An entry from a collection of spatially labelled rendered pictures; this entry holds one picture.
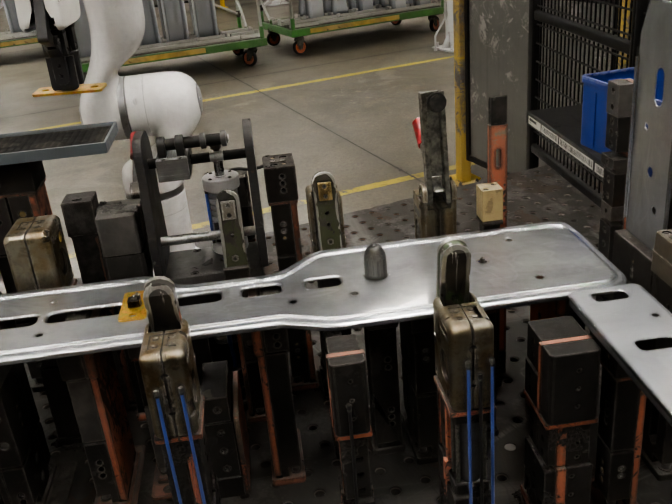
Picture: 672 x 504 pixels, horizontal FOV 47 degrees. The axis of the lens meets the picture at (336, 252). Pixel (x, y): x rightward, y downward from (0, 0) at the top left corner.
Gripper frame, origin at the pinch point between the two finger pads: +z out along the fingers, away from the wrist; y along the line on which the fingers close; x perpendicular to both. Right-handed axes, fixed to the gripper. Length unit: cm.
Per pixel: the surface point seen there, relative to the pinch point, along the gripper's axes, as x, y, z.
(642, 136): 75, -7, 17
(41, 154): -14.3, -25.5, 17.9
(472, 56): 114, -297, 66
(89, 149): -6.7, -26.0, 17.8
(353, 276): 33.3, -2.4, 32.6
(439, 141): 49, -18, 19
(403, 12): 143, -784, 117
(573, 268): 64, 2, 32
